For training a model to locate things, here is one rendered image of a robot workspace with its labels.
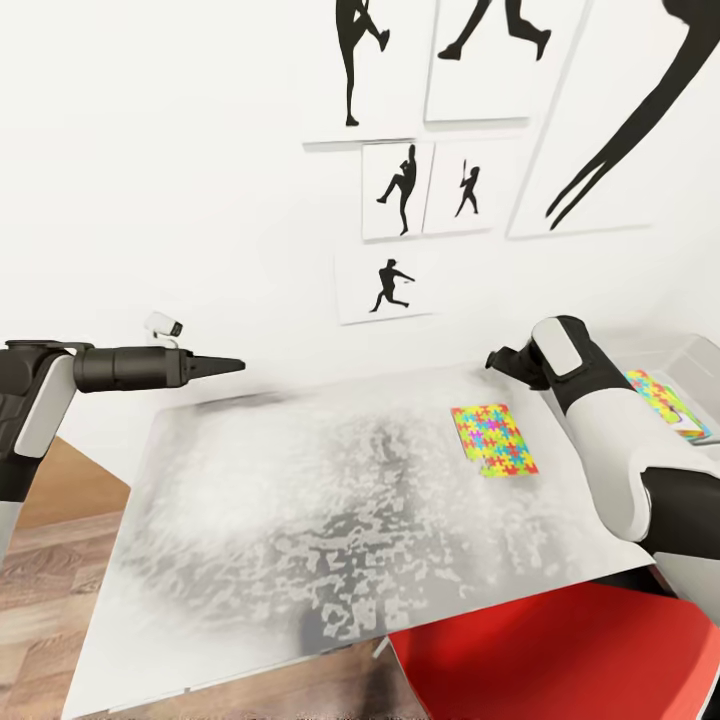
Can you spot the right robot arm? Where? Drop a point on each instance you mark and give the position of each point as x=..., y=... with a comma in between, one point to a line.
x=649, y=485

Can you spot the board game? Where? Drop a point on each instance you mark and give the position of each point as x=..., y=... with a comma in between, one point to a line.
x=707, y=433
x=688, y=424

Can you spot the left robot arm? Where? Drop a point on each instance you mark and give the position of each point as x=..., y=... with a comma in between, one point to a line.
x=39, y=379

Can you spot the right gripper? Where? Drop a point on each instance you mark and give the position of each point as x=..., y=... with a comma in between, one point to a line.
x=509, y=361

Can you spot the jigsaw puzzle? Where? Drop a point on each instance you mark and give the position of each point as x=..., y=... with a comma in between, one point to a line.
x=491, y=432
x=656, y=395

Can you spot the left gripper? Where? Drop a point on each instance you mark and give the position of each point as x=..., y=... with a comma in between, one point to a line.
x=157, y=367

